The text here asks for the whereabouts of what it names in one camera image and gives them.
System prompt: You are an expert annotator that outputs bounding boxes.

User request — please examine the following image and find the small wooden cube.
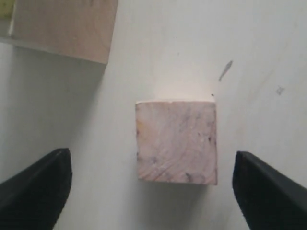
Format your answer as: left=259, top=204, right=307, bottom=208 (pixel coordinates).
left=135, top=101, right=218, bottom=185

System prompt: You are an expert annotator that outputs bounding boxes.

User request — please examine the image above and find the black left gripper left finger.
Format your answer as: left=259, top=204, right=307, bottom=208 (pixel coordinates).
left=0, top=148, right=72, bottom=230

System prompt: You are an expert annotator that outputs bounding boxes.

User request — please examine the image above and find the large light wooden cube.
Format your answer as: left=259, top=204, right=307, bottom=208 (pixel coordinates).
left=7, top=0, right=118, bottom=64

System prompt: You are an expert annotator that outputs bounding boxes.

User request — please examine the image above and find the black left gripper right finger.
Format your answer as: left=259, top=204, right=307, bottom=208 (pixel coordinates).
left=232, top=151, right=307, bottom=230

